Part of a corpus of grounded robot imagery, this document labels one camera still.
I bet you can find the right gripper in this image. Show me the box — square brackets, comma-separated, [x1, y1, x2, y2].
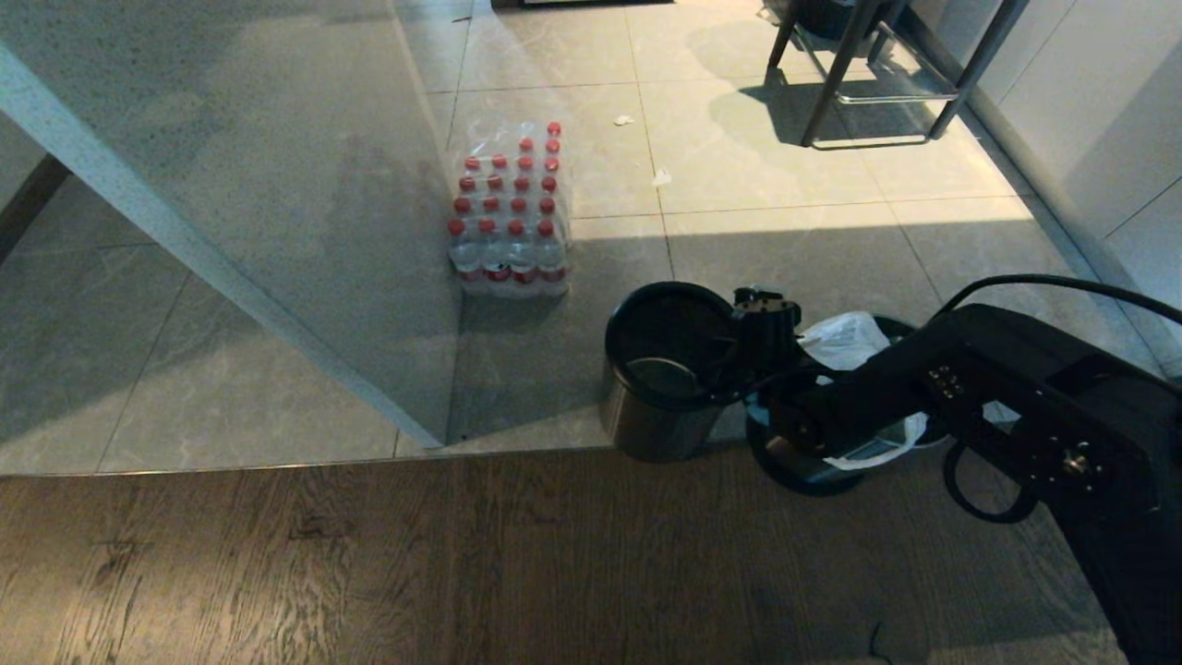
[733, 286, 802, 371]

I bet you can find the white plastic trash bag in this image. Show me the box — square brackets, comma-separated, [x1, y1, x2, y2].
[798, 310, 930, 472]

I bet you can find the steel trash bin black rim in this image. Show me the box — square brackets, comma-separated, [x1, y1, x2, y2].
[600, 281, 742, 464]

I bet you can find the grey metal frame stool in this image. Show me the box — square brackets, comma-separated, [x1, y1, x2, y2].
[766, 0, 1031, 151]

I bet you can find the black round trash bin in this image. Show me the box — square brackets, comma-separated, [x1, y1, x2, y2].
[745, 314, 936, 498]

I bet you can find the shrink-wrapped red-capped water bottle pack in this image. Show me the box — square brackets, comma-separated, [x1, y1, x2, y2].
[446, 119, 573, 298]

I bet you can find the black cable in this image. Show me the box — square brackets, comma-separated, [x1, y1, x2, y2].
[943, 441, 1042, 525]
[931, 273, 1182, 326]

